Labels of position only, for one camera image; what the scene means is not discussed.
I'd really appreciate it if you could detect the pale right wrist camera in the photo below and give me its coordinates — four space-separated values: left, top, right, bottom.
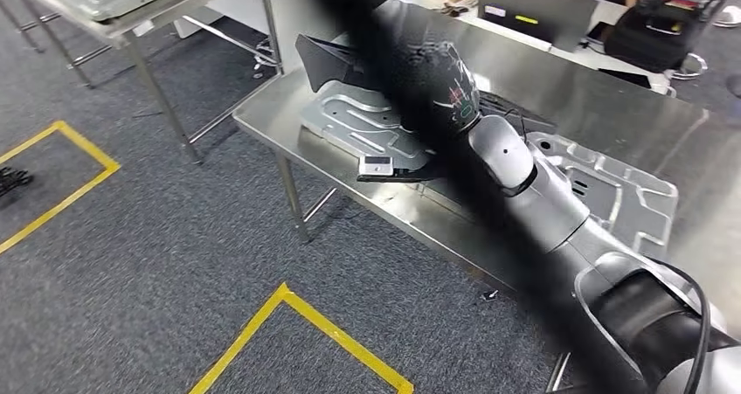
357 155 441 184

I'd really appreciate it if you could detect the white desk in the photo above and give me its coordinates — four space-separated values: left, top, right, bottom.
393 0 678 97

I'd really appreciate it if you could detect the chrome stanchion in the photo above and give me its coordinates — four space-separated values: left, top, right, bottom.
671 52 709 81

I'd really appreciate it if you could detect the black plastic frame part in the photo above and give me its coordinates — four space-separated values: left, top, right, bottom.
294 32 557 138

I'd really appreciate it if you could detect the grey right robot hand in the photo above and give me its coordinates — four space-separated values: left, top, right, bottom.
393 32 482 139

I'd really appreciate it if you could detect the black bag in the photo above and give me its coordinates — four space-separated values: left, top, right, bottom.
603 0 704 74

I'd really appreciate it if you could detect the stainless steel workbench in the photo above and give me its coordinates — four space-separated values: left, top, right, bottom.
231 0 741 392

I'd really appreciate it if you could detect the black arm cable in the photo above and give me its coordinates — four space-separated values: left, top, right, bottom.
654 258 712 394

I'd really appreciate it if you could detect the grey laptop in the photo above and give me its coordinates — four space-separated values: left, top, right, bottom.
477 0 600 54

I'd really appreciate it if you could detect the stainless steel table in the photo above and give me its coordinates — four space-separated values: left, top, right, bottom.
0 0 285 167

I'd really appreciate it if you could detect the black smartphone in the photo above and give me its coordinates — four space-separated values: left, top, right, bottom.
585 20 610 46
599 66 653 90

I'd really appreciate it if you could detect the bunch of keys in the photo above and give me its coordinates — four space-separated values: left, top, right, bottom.
440 0 479 17

